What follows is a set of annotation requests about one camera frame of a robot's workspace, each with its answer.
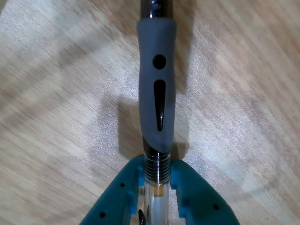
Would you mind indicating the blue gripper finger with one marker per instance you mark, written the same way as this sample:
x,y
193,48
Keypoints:
x,y
201,201
112,201

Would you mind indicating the grey grip clear pen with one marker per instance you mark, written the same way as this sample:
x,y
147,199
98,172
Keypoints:
x,y
157,93

